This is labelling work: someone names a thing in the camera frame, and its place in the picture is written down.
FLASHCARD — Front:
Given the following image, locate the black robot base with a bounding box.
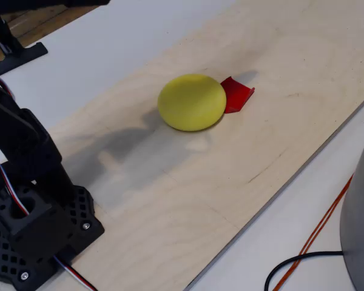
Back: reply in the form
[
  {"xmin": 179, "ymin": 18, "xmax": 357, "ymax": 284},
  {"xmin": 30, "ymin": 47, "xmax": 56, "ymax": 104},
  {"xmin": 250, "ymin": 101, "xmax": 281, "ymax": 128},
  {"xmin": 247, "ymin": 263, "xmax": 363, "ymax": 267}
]
[{"xmin": 0, "ymin": 163, "xmax": 106, "ymax": 291}]

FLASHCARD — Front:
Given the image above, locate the red white black servo cable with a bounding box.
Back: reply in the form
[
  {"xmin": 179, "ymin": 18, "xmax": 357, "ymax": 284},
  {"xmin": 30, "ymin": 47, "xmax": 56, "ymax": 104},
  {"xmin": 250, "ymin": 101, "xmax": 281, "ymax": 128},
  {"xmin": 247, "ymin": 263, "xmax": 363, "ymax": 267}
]
[{"xmin": 53, "ymin": 255, "xmax": 98, "ymax": 291}]

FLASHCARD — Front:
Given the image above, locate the black stand foot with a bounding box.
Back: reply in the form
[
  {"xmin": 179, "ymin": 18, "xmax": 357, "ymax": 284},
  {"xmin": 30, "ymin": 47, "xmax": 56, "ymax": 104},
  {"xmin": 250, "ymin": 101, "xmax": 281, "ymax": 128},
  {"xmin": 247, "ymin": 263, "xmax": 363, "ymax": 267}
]
[{"xmin": 0, "ymin": 13, "xmax": 49, "ymax": 76}]

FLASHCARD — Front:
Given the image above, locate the light plywood board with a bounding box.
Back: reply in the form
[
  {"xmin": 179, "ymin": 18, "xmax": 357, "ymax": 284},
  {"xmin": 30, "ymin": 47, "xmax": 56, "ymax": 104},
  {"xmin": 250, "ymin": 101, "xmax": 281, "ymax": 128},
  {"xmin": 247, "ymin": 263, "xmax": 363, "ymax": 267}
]
[{"xmin": 47, "ymin": 0, "xmax": 364, "ymax": 291}]

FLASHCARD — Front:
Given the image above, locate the shoulder servo cable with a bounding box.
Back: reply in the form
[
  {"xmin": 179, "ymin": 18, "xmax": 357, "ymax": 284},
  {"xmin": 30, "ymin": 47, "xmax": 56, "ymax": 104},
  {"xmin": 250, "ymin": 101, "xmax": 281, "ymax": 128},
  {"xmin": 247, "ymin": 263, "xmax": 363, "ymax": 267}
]
[{"xmin": 0, "ymin": 144, "xmax": 30, "ymax": 216}]

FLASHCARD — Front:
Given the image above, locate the yellow foam disc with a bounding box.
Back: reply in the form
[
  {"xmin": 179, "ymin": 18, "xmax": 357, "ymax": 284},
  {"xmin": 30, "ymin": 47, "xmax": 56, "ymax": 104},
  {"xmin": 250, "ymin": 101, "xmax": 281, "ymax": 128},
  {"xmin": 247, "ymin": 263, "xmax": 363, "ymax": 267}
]
[{"xmin": 157, "ymin": 73, "xmax": 228, "ymax": 132}]

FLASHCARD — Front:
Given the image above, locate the grey round lamp shade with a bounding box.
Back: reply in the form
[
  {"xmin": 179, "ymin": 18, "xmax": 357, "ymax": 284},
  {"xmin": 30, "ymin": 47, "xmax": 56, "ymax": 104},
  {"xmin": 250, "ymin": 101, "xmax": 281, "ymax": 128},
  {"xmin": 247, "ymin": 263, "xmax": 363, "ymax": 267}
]
[{"xmin": 339, "ymin": 115, "xmax": 364, "ymax": 291}]

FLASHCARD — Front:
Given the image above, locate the elbow servo cable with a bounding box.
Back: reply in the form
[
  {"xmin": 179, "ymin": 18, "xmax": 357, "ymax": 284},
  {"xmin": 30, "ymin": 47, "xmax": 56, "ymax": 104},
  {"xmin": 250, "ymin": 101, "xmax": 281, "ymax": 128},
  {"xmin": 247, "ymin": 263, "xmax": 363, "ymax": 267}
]
[{"xmin": 0, "ymin": 73, "xmax": 16, "ymax": 99}]

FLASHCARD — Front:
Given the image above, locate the red plastic piece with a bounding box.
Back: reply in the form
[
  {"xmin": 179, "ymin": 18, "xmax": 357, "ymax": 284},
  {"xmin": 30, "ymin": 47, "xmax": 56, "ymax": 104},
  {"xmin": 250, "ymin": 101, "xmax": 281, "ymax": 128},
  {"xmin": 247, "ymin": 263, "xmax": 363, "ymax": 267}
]
[{"xmin": 220, "ymin": 76, "xmax": 256, "ymax": 115}]

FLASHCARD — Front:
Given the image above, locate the thin orange wire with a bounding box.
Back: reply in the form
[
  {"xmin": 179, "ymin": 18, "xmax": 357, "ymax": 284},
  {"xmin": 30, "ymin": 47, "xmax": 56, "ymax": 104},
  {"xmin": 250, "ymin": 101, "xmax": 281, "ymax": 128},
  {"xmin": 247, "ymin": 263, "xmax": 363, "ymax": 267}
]
[
  {"xmin": 272, "ymin": 173, "xmax": 356, "ymax": 291},
  {"xmin": 278, "ymin": 193, "xmax": 346, "ymax": 291}
]

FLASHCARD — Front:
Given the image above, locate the thin black cable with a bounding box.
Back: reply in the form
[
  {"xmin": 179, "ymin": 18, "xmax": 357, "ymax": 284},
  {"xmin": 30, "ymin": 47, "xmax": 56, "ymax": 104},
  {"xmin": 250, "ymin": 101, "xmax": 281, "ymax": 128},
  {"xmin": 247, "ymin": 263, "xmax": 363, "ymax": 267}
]
[{"xmin": 264, "ymin": 250, "xmax": 344, "ymax": 291}]

